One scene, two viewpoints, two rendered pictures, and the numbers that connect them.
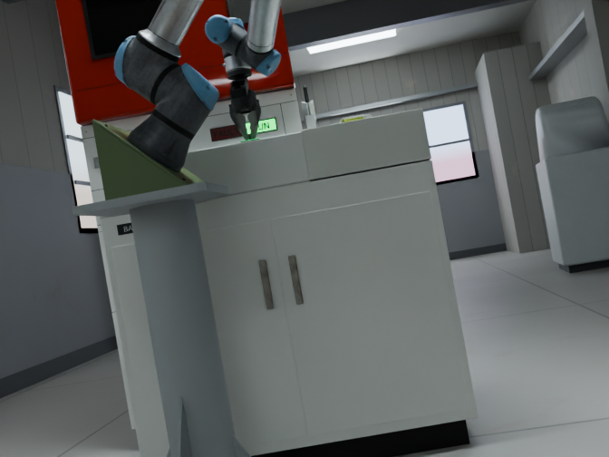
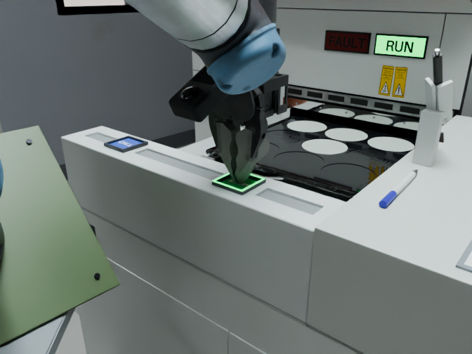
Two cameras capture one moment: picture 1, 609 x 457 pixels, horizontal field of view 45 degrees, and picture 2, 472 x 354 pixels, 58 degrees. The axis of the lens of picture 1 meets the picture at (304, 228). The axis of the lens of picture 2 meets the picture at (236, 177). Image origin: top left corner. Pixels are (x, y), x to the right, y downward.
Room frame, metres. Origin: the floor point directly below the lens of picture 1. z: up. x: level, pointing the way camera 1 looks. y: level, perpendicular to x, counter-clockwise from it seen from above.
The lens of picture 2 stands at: (1.69, -0.23, 1.22)
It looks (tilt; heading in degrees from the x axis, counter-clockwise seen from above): 24 degrees down; 38
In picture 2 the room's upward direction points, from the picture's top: straight up
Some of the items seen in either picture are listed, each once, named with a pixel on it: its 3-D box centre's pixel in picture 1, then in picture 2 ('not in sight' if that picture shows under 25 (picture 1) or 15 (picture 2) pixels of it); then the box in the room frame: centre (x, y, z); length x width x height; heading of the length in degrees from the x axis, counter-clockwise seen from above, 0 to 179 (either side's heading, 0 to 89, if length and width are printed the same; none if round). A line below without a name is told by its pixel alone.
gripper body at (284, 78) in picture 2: (242, 92); (248, 74); (2.16, 0.11, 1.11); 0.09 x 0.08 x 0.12; 179
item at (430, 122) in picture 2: (310, 121); (434, 120); (2.38, -0.08, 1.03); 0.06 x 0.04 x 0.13; 179
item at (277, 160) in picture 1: (212, 174); (180, 201); (2.14, 0.24, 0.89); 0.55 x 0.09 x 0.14; 89
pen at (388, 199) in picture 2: not in sight; (400, 185); (2.25, -0.08, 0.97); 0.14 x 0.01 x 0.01; 0
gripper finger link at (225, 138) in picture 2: (243, 129); (238, 147); (2.15, 0.13, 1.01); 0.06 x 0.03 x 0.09; 179
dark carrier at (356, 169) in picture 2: not in sight; (324, 147); (2.51, 0.16, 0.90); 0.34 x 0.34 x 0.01; 89
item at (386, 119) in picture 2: not in sight; (355, 126); (2.71, 0.17, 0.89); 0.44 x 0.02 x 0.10; 89
